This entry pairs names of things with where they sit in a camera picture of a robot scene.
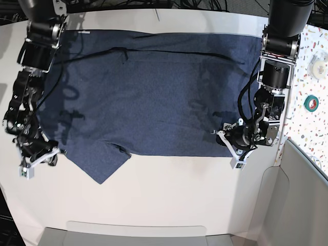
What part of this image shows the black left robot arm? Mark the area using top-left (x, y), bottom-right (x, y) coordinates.
top-left (213, 1), bottom-right (314, 169)

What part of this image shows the clear tape dispenser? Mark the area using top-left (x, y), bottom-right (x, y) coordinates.
top-left (307, 52), bottom-right (327, 80)

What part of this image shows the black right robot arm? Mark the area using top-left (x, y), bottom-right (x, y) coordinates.
top-left (3, 1), bottom-right (67, 169)

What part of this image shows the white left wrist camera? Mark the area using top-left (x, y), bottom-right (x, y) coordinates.
top-left (230, 158), bottom-right (247, 170)

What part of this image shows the grey plastic tray front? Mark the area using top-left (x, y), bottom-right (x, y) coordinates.
top-left (38, 221), bottom-right (233, 245)

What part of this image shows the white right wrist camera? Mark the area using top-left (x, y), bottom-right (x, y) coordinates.
top-left (19, 166), bottom-right (34, 180)

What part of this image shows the grey plastic bin right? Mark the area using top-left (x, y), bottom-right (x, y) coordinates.
top-left (244, 140), bottom-right (327, 245)

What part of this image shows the green tape roll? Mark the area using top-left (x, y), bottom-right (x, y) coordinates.
top-left (303, 95), bottom-right (319, 112)

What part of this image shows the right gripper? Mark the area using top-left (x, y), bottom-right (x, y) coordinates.
top-left (15, 139), bottom-right (62, 167)

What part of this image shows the blue t-shirt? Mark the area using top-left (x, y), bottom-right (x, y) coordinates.
top-left (37, 30), bottom-right (261, 183)

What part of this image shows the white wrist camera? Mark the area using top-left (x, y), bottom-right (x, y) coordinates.
top-left (19, 166), bottom-right (34, 180)
top-left (230, 158), bottom-right (247, 170)

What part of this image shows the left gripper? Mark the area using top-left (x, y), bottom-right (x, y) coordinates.
top-left (211, 122), bottom-right (256, 161)

